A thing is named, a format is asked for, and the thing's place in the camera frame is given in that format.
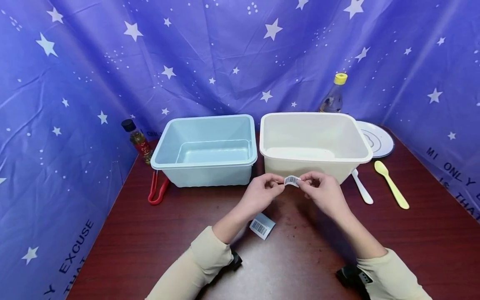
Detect person's right hand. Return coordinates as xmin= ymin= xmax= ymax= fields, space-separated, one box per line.
xmin=298 ymin=171 xmax=351 ymax=219

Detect yellow-capped clear bottle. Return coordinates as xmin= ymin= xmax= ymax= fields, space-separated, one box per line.
xmin=319 ymin=72 xmax=348 ymax=113

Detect person's left hand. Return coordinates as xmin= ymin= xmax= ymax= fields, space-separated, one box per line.
xmin=237 ymin=173 xmax=285 ymax=217

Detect white plastic spoon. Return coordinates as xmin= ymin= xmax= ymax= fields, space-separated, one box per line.
xmin=351 ymin=168 xmax=375 ymax=205

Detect black wrist band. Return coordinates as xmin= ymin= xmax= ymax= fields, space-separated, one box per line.
xmin=335 ymin=266 xmax=374 ymax=298
xmin=228 ymin=250 xmax=243 ymax=271

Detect yellow plastic spoon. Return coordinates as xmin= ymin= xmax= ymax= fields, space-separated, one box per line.
xmin=374 ymin=160 xmax=410 ymax=210

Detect black-capped oil bottle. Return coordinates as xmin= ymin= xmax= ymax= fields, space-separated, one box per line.
xmin=120 ymin=119 xmax=154 ymax=165

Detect red tongs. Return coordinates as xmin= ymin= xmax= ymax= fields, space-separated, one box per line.
xmin=147 ymin=169 xmax=170 ymax=205

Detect white barcode label card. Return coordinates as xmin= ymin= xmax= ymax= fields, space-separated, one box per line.
xmin=249 ymin=213 xmax=276 ymax=240

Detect person's right forearm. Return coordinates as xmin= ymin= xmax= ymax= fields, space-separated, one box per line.
xmin=329 ymin=210 xmax=433 ymax=300

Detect cream plastic tub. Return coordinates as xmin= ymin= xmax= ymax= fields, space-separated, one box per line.
xmin=259 ymin=112 xmax=374 ymax=185

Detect light blue plastic tub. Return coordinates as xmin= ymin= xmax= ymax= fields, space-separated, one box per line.
xmin=150 ymin=114 xmax=259 ymax=188

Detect person's left forearm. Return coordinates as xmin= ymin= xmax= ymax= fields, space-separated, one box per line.
xmin=145 ymin=206 xmax=259 ymax=300

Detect white round plate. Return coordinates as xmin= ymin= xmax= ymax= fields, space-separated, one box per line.
xmin=355 ymin=120 xmax=395 ymax=158

